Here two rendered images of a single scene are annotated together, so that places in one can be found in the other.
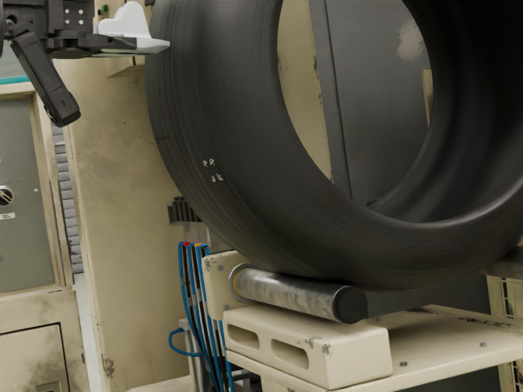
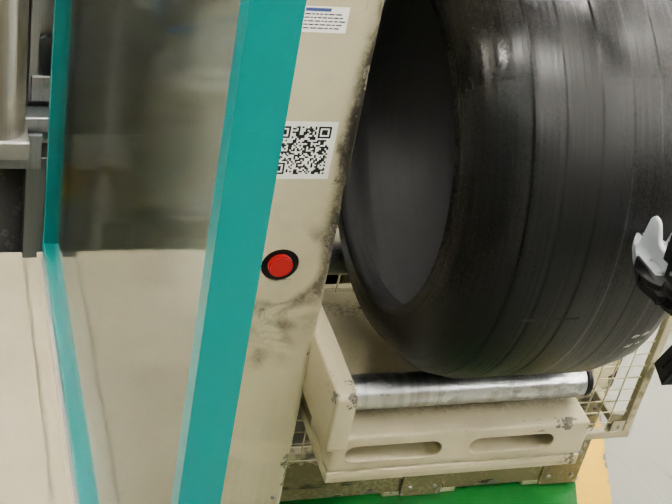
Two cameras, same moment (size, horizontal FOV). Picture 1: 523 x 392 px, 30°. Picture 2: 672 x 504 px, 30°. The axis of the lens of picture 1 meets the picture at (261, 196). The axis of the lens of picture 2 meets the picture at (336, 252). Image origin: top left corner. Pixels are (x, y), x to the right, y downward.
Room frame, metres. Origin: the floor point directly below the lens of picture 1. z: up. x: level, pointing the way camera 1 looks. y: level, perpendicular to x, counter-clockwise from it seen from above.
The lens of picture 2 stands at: (1.52, 1.23, 1.93)
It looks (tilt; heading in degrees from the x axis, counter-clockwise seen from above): 34 degrees down; 270
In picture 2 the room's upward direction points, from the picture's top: 12 degrees clockwise
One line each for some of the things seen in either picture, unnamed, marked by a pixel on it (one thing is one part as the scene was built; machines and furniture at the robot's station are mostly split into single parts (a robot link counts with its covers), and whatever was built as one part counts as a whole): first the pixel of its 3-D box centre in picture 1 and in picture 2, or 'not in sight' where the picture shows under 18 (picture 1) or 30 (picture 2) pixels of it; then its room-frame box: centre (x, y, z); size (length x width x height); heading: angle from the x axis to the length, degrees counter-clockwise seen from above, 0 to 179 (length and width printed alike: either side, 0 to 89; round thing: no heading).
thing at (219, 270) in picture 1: (325, 266); (304, 322); (1.53, -0.09, 0.90); 0.40 x 0.03 x 0.10; 112
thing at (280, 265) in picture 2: not in sight; (279, 263); (1.57, 0.02, 1.06); 0.03 x 0.02 x 0.03; 22
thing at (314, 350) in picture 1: (297, 339); (451, 423); (1.31, -0.02, 0.84); 0.36 x 0.09 x 0.06; 22
